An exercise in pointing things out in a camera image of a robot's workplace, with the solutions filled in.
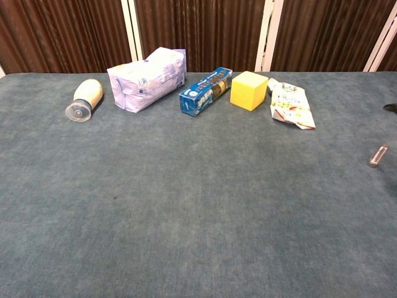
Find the black and silver right hand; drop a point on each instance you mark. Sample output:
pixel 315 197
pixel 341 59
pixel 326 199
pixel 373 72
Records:
pixel 392 108

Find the brown pleated screen panel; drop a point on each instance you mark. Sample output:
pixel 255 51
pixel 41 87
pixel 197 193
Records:
pixel 201 31
pixel 391 60
pixel 325 34
pixel 62 34

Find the white crumpled snack bag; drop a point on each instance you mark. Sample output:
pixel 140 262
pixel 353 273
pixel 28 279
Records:
pixel 290 105

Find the yellow foam cube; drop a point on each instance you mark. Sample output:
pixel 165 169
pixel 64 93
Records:
pixel 248 91

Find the blue cookie box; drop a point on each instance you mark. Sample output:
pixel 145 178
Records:
pixel 201 93

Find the blue felt table mat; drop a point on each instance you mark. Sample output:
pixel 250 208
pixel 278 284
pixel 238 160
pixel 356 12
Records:
pixel 186 192

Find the white lilac tissue pack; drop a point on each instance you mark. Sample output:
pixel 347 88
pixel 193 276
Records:
pixel 145 80

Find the cream squeeze bottle clear cap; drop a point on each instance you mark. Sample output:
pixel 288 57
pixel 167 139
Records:
pixel 88 93

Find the white screen frame post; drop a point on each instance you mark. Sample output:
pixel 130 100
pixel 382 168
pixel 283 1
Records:
pixel 132 31
pixel 2 72
pixel 269 31
pixel 380 46

